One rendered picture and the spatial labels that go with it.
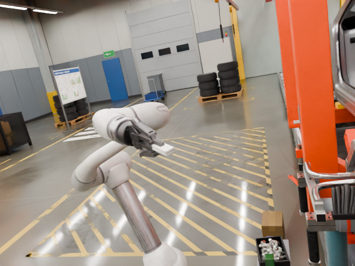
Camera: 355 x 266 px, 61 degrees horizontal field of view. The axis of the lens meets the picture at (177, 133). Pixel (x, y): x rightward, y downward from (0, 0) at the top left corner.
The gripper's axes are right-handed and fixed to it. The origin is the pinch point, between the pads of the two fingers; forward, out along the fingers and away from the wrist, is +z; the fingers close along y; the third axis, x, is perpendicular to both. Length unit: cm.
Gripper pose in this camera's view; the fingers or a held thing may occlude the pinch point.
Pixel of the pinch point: (163, 148)
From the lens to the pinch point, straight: 80.8
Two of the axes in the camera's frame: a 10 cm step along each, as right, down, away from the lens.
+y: -1.7, -9.0, -3.9
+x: 7.8, -3.7, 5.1
